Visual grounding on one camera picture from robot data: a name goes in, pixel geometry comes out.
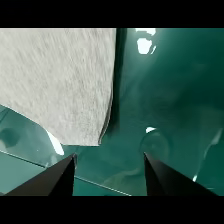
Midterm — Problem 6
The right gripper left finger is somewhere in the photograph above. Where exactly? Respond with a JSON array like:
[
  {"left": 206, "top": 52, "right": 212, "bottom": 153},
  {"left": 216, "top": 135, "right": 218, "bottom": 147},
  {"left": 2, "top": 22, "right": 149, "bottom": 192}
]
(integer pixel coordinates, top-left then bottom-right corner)
[{"left": 5, "top": 152, "right": 78, "bottom": 197}]

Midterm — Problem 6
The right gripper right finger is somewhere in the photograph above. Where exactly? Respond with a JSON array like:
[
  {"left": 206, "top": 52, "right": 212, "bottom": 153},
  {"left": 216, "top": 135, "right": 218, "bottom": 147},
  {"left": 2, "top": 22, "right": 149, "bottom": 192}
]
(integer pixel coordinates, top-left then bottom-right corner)
[{"left": 143, "top": 152, "right": 218, "bottom": 197}]

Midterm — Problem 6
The grey garment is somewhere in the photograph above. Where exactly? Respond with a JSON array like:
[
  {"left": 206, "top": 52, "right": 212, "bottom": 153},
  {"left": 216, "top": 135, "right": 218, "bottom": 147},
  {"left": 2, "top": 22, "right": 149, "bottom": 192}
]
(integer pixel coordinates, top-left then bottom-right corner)
[{"left": 0, "top": 27, "right": 117, "bottom": 147}]

